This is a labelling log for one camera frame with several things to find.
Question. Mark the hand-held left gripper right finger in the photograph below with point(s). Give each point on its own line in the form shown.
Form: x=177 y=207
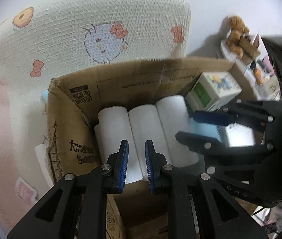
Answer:
x=149 y=166

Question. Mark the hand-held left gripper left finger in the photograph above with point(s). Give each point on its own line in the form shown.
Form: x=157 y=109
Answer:
x=123 y=165

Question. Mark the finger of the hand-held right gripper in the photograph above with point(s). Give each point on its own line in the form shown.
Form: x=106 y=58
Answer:
x=210 y=118
x=198 y=142

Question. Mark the white paper roll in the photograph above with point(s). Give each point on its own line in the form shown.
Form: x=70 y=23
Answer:
x=174 y=127
x=143 y=129
x=112 y=129
x=98 y=142

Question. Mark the brown cardboard box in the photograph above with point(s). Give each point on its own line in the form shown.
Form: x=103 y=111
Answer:
x=86 y=119

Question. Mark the white cartoon print box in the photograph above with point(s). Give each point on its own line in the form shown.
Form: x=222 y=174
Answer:
x=213 y=89

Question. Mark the white cluttered shelf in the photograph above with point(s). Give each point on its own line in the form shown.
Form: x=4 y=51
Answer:
x=260 y=79

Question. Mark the person's printed clothing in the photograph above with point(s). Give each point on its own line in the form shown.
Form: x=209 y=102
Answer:
x=275 y=219

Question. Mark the white paper sheet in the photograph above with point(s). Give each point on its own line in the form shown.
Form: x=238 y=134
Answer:
x=43 y=164

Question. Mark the small wooden ornament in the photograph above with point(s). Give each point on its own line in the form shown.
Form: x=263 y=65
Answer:
x=250 y=48

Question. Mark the person's black hair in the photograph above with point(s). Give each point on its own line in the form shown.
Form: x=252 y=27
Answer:
x=280 y=72

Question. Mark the brown teddy bear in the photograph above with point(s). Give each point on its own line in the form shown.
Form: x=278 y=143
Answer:
x=235 y=34

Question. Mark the small light blue object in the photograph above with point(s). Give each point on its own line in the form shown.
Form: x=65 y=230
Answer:
x=44 y=95

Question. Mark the pink printed blanket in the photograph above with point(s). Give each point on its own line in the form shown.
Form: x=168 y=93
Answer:
x=1 y=129

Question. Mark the cream printed pillow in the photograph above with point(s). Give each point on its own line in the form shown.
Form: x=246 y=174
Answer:
x=81 y=17

